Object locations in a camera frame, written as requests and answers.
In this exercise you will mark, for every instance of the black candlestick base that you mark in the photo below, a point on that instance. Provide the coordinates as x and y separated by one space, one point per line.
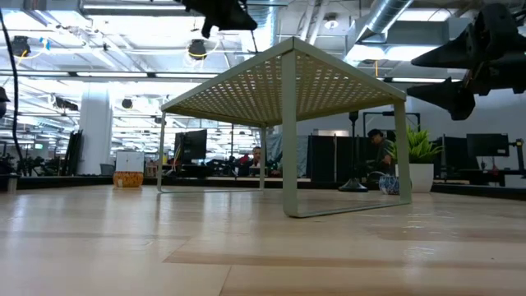
352 186

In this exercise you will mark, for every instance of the black computer monitor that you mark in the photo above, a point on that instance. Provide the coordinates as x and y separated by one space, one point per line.
487 144
193 146

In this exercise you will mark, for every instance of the orange patterned candle tin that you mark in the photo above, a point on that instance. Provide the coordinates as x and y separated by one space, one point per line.
128 180

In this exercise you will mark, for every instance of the black partition panel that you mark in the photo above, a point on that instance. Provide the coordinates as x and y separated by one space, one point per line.
324 158

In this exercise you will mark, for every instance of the black stand frame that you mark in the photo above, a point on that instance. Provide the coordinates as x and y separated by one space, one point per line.
390 113

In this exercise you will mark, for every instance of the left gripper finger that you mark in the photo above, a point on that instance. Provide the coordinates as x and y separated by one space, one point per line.
222 14

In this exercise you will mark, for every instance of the blue patterned candle tin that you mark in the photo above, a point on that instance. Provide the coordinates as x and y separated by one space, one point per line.
388 185

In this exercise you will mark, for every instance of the green plant in white pot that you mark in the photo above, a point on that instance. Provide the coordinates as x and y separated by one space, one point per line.
421 177

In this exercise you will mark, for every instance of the person with cap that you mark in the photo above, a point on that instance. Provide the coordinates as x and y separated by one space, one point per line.
384 152

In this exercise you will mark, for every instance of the seated person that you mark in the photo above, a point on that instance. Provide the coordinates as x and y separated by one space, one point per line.
257 158

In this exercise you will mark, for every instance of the green perforated metal shelf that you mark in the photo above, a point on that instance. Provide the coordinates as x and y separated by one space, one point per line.
289 123

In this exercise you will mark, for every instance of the black panel stack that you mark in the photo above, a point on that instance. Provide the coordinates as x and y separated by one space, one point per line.
74 152

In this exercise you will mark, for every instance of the black ceiling camera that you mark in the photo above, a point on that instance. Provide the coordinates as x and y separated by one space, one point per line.
20 46
197 49

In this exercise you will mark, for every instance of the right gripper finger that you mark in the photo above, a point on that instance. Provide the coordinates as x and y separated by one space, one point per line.
493 37
456 98

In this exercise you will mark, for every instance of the grey waste bin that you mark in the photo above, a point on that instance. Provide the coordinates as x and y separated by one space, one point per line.
107 169

